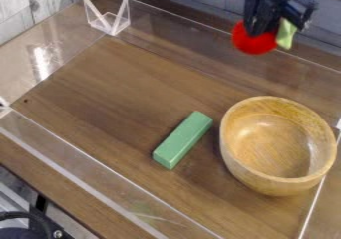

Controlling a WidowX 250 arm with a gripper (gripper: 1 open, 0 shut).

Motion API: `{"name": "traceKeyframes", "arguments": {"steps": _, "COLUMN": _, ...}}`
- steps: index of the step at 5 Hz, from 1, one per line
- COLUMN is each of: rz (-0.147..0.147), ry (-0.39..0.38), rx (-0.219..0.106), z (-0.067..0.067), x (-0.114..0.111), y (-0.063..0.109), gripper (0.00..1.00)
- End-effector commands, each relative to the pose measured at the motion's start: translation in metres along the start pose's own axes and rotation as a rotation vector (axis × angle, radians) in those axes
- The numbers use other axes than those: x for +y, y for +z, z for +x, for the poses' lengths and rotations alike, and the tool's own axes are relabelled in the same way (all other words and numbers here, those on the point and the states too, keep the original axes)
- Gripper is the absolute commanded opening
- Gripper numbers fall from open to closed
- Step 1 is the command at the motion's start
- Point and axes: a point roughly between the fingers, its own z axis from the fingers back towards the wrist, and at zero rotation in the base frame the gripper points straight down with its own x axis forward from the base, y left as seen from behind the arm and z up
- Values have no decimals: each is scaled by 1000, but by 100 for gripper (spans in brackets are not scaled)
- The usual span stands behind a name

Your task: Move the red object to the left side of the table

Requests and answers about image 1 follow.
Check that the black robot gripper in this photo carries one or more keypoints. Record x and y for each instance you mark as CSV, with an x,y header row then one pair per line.
x,y
263,14

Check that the red plush toy green leaf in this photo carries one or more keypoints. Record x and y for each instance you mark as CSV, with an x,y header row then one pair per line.
x,y
279,36

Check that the wooden bowl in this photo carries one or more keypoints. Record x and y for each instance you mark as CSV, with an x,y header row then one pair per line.
x,y
277,145

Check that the green rectangular block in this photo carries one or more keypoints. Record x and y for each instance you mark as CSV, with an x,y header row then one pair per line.
x,y
182,139

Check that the clear acrylic corner bracket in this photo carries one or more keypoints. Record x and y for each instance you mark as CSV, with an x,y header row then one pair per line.
x,y
109,22

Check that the clear acrylic enclosure wall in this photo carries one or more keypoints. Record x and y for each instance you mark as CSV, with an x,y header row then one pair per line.
x,y
91,100

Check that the black clamp with cable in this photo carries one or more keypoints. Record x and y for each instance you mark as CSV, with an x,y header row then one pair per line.
x,y
29,223

